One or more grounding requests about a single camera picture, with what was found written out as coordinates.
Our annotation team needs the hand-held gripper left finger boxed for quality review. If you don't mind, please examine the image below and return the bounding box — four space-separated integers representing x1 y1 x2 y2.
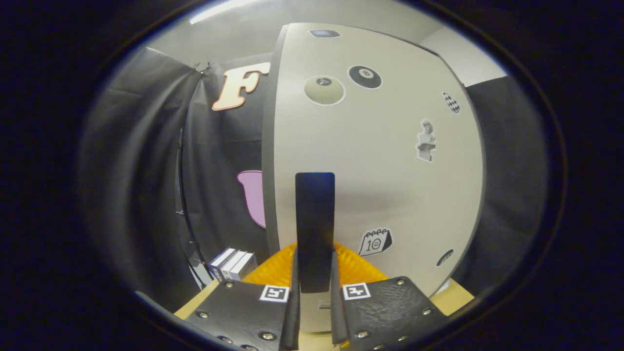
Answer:
185 242 300 351

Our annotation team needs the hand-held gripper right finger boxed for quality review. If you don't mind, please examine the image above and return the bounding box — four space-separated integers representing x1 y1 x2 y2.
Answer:
331 242 449 351

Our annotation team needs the black door handle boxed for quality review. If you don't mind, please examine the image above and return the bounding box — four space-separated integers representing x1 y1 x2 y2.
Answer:
295 172 336 294

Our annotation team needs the blue white book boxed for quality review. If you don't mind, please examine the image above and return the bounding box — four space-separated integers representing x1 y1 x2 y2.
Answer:
229 252 258 281
219 250 247 281
209 248 235 282

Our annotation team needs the grey cabinet body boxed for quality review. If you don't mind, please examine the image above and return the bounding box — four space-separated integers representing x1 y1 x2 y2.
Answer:
262 22 488 298

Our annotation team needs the black backdrop cloth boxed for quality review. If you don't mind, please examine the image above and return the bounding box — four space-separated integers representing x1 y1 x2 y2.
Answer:
78 46 549 312

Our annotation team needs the thin black cable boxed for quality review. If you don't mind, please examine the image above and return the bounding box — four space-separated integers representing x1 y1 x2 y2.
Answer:
175 127 208 273

